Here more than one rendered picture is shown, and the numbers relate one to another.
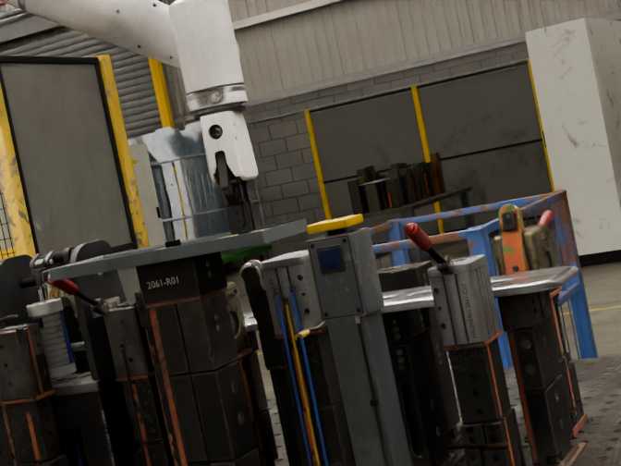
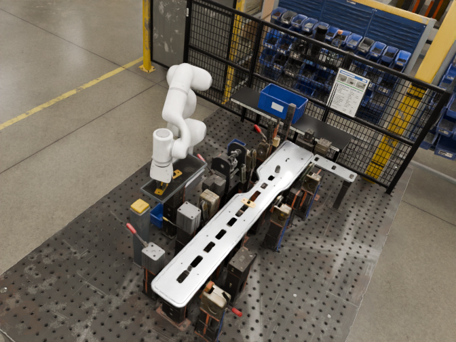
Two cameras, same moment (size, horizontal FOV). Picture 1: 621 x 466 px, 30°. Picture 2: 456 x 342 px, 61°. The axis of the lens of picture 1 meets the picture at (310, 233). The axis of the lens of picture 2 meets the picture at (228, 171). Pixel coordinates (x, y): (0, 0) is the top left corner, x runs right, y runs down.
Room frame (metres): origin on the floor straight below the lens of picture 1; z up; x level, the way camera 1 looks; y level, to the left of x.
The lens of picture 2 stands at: (1.95, -1.21, 2.54)
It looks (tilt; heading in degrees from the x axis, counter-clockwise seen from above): 42 degrees down; 90
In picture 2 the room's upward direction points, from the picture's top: 11 degrees clockwise
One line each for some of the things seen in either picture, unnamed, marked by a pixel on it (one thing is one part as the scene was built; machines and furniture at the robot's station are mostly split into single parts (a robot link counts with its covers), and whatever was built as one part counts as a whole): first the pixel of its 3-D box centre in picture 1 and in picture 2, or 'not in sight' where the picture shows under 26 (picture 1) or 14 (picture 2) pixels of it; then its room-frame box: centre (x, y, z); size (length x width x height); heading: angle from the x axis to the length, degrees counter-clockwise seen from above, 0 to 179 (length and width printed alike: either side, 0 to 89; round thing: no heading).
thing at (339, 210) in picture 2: not in sight; (342, 193); (2.71, 0.64, 0.84); 0.11 x 0.06 x 0.29; 154
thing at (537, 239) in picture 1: (538, 331); (212, 314); (2.00, -0.35, 0.88); 0.15 x 0.11 x 0.36; 154
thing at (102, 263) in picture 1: (176, 250); (175, 176); (1.70, 0.20, 1.16); 0.37 x 0.14 x 0.02; 64
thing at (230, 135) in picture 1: (225, 143); (161, 168); (1.65, 0.09, 1.29); 0.10 x 0.07 x 0.11; 169
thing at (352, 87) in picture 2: not in sight; (347, 92); (2.64, 1.12, 1.30); 0.23 x 0.02 x 0.31; 154
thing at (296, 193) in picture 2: not in sight; (290, 208); (2.37, 0.42, 0.84); 0.11 x 0.08 x 0.29; 154
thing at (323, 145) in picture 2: not in sight; (316, 162); (2.54, 0.86, 0.88); 0.08 x 0.08 x 0.36; 64
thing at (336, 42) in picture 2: not in sight; (335, 45); (2.50, 1.29, 1.53); 0.06 x 0.06 x 0.20
